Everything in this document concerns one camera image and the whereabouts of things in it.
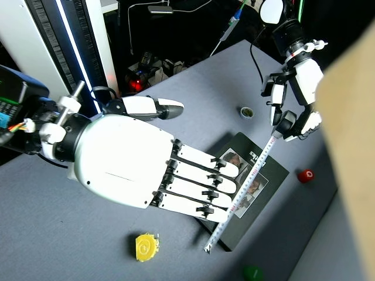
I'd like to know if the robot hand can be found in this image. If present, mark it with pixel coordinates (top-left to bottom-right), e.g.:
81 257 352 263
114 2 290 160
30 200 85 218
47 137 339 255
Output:
260 57 325 143
66 95 240 224

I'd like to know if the white measuring tape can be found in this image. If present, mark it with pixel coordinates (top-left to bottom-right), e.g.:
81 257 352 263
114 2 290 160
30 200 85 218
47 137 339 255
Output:
203 109 297 255

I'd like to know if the black Beatles book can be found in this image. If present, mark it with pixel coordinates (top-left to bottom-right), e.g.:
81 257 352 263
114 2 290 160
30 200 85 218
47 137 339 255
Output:
195 132 290 252

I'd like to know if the beige blurred board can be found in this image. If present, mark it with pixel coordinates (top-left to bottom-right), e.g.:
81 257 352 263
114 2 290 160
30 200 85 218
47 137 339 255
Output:
315 20 375 281

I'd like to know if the grey table cloth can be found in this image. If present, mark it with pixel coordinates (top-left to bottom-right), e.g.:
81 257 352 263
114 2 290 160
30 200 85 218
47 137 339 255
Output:
0 39 367 281

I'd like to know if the yellow toy block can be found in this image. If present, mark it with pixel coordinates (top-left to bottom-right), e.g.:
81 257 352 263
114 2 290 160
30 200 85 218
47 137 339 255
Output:
135 232 161 263

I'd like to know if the red toy block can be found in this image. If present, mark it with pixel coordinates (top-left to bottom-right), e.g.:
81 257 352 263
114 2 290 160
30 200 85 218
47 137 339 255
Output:
297 169 315 184

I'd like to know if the black charger clutter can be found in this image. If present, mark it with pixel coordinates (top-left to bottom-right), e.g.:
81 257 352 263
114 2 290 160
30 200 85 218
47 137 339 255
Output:
125 52 188 91

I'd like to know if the grey flat adapter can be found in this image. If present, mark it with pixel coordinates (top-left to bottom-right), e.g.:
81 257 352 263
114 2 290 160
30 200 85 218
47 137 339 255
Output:
148 5 174 15

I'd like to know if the white cabinet column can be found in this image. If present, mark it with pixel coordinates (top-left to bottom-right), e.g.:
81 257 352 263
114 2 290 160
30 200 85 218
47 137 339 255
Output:
0 0 120 115

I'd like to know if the green toy block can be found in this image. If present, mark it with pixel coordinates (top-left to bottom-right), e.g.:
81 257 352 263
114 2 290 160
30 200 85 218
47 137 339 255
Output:
242 265 264 281

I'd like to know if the black camera cable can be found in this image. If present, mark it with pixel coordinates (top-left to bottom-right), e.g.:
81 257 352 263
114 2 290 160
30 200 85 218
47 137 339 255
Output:
248 40 265 92

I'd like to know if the green cable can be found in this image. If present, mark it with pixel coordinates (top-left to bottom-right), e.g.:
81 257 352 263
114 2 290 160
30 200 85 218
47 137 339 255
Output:
296 0 306 23

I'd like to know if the white cable with blue plug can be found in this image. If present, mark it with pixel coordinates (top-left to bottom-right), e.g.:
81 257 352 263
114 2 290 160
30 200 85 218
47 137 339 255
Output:
209 0 248 57

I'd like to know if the thin white cable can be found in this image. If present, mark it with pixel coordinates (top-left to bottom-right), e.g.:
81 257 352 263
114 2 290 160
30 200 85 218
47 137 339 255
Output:
127 0 213 56

